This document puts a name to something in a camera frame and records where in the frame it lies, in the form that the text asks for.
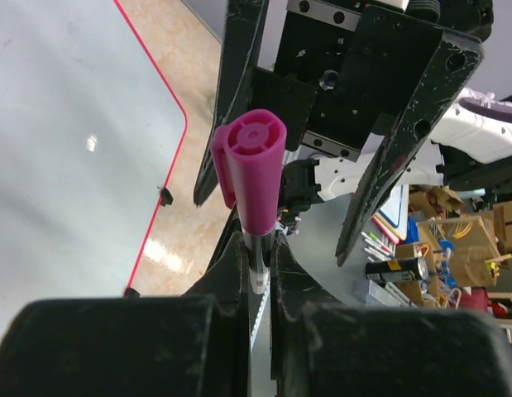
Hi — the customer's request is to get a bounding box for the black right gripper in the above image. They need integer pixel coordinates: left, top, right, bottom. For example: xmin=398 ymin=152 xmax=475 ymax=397
xmin=194 ymin=1 xmax=484 ymax=266

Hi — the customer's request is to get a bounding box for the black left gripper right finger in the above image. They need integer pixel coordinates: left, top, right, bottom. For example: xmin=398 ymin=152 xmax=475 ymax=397
xmin=270 ymin=236 xmax=512 ymax=397

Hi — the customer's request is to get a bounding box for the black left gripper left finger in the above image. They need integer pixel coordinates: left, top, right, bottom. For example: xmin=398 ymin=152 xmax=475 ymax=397
xmin=0 ymin=237 xmax=250 ymax=396

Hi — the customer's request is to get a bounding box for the magenta-capped whiteboard marker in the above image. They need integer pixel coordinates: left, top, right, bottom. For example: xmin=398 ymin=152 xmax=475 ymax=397
xmin=211 ymin=109 xmax=287 ymax=294

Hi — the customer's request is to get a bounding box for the pink-framed whiteboard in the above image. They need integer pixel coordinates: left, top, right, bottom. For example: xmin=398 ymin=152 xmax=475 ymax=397
xmin=0 ymin=0 xmax=189 ymax=299

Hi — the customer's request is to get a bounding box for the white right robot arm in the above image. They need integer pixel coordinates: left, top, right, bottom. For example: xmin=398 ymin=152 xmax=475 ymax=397
xmin=213 ymin=1 xmax=512 ymax=264

